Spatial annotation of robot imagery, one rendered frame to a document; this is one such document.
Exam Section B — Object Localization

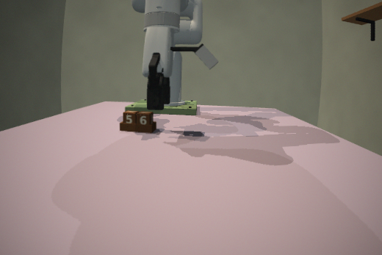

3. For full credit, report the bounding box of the brown wooden number cube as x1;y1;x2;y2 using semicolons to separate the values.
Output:
123;110;139;123
137;111;154;125

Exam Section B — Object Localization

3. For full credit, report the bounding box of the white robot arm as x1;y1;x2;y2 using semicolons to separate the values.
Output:
131;0;219;106

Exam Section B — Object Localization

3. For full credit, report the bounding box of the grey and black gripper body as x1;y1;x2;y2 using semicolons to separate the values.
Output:
143;25;179;77

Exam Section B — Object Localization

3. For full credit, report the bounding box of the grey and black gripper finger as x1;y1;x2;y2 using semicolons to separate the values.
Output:
162;77;170;104
147;53;165;110

